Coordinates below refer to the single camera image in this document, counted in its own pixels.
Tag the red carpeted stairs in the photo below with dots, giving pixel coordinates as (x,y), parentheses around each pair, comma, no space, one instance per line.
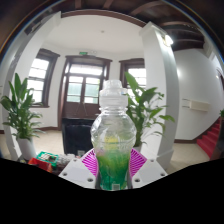
(211,138)

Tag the potted green plant white pot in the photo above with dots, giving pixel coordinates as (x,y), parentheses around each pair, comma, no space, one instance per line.
(20,115)
(145,110)

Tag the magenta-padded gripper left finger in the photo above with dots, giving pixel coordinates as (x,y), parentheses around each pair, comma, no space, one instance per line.
(76,171)

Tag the pillar wall lamp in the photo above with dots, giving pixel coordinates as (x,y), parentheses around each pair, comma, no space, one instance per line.
(168,40)

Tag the brown box with jars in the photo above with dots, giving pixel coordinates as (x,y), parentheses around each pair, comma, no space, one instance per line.
(66,160)

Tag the green exit sign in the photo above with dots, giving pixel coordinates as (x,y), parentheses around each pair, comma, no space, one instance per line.
(83,52)

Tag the black chair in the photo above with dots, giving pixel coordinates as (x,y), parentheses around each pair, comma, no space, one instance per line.
(78,135)

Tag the dark framed window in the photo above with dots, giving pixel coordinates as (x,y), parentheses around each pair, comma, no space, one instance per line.
(136,75)
(38,78)

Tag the white wall radiator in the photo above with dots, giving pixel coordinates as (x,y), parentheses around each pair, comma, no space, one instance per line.
(197,105)

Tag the green box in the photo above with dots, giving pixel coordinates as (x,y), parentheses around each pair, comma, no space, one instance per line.
(47,157)

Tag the clear bottle with green drink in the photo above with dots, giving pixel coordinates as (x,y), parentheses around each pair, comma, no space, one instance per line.
(113,133)

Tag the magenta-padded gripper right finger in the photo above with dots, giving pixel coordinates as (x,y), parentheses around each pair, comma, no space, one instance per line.
(148,171)

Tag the dark wooden double door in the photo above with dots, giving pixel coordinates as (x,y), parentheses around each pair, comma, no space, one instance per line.
(83,86)

